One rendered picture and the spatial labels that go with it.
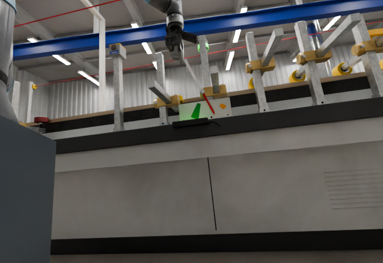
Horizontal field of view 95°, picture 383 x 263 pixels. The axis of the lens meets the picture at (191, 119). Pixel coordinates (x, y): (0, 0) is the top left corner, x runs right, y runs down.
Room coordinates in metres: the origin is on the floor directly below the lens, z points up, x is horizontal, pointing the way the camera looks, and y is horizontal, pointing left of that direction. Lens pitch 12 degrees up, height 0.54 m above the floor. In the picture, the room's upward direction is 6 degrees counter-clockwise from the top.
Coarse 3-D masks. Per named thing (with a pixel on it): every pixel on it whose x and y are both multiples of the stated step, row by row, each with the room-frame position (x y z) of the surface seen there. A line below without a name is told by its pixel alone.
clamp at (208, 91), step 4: (224, 84) 0.83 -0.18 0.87; (204, 88) 0.85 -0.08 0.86; (208, 88) 0.84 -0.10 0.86; (212, 88) 0.84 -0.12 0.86; (220, 88) 0.84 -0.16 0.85; (224, 88) 0.83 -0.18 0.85; (208, 92) 0.84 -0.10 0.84; (212, 92) 0.84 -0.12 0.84; (220, 92) 0.84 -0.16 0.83; (224, 92) 0.83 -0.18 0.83; (200, 96) 0.86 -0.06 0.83; (208, 96) 0.85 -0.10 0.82; (216, 96) 0.87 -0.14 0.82; (220, 96) 0.87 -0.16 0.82; (224, 96) 0.88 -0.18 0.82
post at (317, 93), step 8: (296, 24) 0.79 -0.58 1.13; (304, 24) 0.77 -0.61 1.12; (296, 32) 0.80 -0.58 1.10; (304, 32) 0.77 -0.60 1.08; (304, 40) 0.78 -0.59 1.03; (304, 48) 0.78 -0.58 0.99; (304, 64) 0.80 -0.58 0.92; (312, 64) 0.78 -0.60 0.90; (312, 72) 0.78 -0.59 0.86; (312, 80) 0.78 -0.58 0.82; (312, 88) 0.79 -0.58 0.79; (320, 88) 0.77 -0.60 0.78; (312, 96) 0.80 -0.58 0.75; (320, 96) 0.78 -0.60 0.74
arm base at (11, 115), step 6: (0, 72) 0.25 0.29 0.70; (0, 78) 0.25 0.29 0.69; (6, 78) 0.27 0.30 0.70; (0, 84) 0.25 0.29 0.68; (6, 84) 0.27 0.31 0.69; (0, 90) 0.25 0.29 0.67; (0, 96) 0.25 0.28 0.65; (6, 96) 0.26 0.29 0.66; (0, 102) 0.24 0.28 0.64; (6, 102) 0.26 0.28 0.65; (0, 108) 0.24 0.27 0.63; (6, 108) 0.25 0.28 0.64; (12, 108) 0.27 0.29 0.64; (0, 114) 0.24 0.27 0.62; (6, 114) 0.25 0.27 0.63; (12, 114) 0.26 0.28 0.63; (12, 120) 0.26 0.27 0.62
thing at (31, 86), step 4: (28, 84) 2.32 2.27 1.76; (32, 84) 2.35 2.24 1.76; (28, 88) 2.32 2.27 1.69; (32, 88) 2.37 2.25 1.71; (28, 92) 2.32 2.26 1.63; (28, 96) 2.32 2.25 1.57; (28, 100) 2.32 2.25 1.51; (28, 104) 2.33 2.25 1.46; (28, 108) 2.33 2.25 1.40; (28, 112) 2.33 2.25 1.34; (28, 116) 2.34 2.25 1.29; (28, 120) 2.34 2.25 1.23
